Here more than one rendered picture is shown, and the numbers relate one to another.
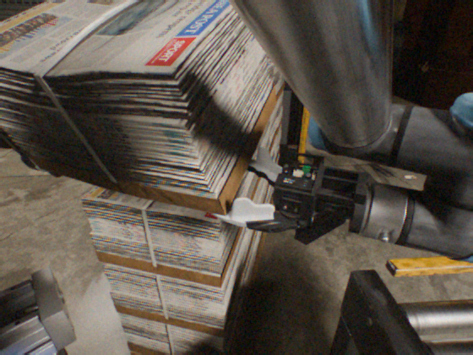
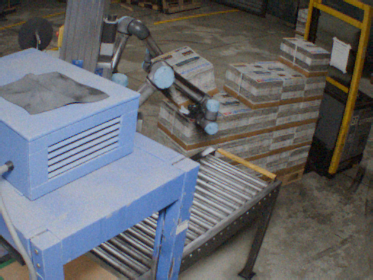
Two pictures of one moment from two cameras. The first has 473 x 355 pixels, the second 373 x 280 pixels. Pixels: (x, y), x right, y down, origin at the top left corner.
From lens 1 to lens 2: 3.05 m
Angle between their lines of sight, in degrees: 32
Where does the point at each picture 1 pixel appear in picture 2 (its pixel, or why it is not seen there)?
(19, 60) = not seen: hidden behind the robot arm
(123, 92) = not seen: hidden behind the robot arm
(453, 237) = (203, 124)
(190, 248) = (182, 130)
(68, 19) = (173, 57)
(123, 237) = (167, 118)
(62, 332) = (139, 126)
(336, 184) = (197, 109)
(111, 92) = not seen: hidden behind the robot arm
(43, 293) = (140, 116)
